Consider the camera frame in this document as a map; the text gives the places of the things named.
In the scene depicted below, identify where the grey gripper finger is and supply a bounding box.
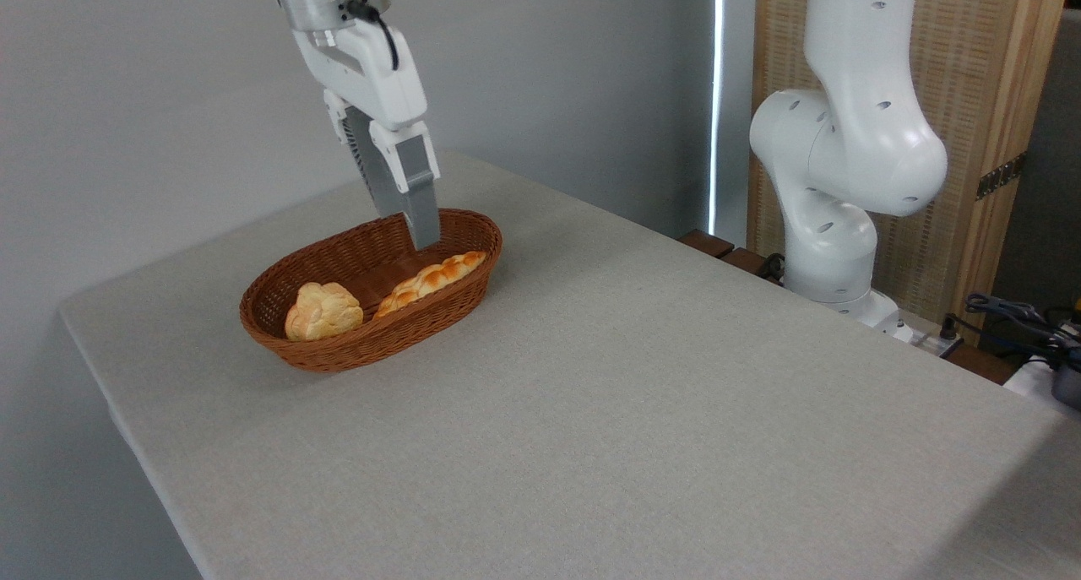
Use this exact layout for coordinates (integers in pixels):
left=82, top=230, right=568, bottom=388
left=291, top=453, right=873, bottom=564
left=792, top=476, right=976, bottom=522
left=323, top=89, right=407, bottom=220
left=368, top=122, right=443, bottom=251

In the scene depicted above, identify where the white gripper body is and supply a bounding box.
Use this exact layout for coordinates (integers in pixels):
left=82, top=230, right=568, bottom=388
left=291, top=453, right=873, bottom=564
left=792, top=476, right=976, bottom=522
left=291, top=18, right=430, bottom=133

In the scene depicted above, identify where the long braided bread loaf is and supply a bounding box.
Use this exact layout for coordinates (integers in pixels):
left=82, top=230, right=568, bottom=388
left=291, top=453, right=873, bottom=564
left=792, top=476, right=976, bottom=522
left=372, top=251, right=489, bottom=321

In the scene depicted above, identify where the round golden bread roll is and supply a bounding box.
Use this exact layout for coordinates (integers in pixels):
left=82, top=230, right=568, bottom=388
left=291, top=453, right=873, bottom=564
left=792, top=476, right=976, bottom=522
left=284, top=281, right=366, bottom=343

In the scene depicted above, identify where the brown oval wicker basket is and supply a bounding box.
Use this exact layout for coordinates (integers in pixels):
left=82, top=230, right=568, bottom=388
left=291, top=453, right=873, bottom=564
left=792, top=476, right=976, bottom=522
left=239, top=208, right=504, bottom=373

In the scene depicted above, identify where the dark brown wooden slat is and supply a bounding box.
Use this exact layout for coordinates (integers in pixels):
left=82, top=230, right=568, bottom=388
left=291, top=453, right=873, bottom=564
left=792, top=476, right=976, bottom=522
left=678, top=229, right=736, bottom=260
left=720, top=247, right=783, bottom=285

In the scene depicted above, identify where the grey tablecloth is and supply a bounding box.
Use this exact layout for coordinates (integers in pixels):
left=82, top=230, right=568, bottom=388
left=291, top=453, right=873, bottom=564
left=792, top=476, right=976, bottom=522
left=57, top=149, right=1081, bottom=580

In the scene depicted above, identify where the wood and rattan folding screen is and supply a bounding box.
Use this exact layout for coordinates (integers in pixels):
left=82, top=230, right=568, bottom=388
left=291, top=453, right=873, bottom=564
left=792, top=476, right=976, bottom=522
left=747, top=0, right=1073, bottom=349

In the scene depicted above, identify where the brass screen hinge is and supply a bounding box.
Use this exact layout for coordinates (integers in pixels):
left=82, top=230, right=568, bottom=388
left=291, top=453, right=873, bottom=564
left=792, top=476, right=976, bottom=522
left=975, top=151, right=1028, bottom=202

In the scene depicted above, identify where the white box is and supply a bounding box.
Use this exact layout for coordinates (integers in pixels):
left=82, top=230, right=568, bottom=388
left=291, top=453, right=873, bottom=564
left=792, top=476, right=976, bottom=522
left=1002, top=355, right=1067, bottom=414

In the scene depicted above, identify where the dark grey device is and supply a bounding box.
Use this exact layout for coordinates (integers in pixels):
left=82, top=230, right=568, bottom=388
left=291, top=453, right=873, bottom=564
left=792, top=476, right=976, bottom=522
left=1051, top=349, right=1081, bottom=411

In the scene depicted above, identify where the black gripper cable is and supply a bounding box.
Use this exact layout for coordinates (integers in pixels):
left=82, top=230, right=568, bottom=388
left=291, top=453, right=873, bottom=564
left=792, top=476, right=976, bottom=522
left=345, top=0, right=400, bottom=72

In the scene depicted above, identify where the black cable bundle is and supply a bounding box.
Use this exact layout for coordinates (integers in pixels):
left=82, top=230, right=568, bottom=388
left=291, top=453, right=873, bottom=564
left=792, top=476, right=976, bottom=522
left=941, top=291, right=1081, bottom=371

